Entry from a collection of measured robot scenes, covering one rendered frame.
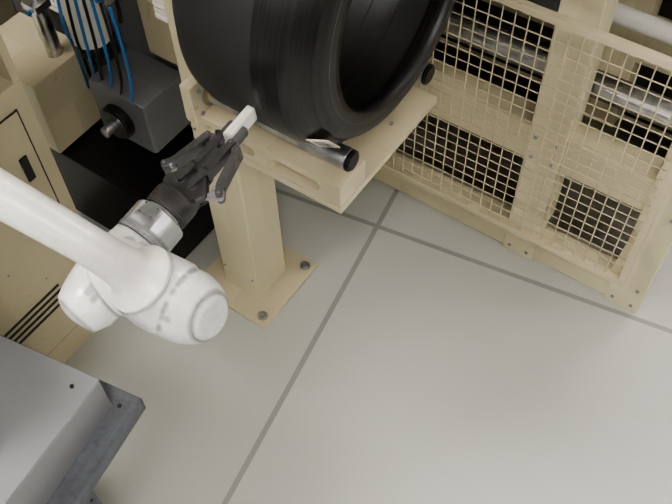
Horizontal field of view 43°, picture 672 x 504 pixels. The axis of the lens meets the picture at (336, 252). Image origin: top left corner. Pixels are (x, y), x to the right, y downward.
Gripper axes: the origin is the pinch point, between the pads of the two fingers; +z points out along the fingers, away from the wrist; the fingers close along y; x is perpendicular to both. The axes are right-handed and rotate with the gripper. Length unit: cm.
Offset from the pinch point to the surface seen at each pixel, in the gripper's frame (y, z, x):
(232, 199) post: 29, 14, 66
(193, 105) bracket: 23.4, 8.9, 19.1
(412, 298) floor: -11, 33, 114
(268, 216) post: 26, 20, 80
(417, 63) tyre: -11.9, 36.3, 14.0
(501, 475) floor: -58, 1, 109
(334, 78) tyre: -12.4, 11.1, -7.9
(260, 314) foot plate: 22, 4, 107
